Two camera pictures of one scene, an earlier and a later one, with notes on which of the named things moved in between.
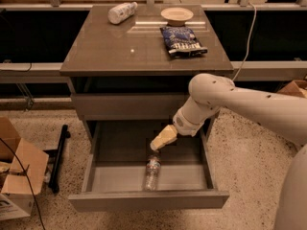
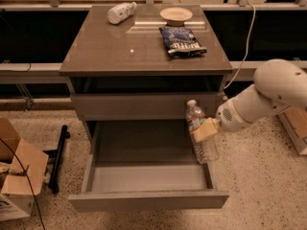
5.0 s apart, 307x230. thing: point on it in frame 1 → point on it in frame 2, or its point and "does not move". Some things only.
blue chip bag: x=181 y=41 does not move
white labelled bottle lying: x=122 y=11 does not move
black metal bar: x=58 y=154 does not move
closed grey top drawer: x=126 y=106 does not move
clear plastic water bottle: x=153 y=168 → x=195 y=116
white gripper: x=184 y=125 → x=225 y=119
